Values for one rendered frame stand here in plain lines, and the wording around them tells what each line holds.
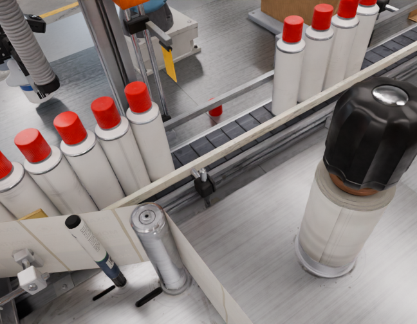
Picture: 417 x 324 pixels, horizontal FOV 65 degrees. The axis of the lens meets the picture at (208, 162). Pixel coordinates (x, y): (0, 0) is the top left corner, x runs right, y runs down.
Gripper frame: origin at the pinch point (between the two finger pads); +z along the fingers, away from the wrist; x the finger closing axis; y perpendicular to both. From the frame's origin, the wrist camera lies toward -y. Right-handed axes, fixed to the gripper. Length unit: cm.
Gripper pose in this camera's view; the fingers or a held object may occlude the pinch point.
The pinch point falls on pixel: (32, 80)
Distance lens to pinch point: 97.3
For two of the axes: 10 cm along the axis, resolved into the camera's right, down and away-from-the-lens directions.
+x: 6.0, 5.8, -5.5
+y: -8.0, 5.0, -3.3
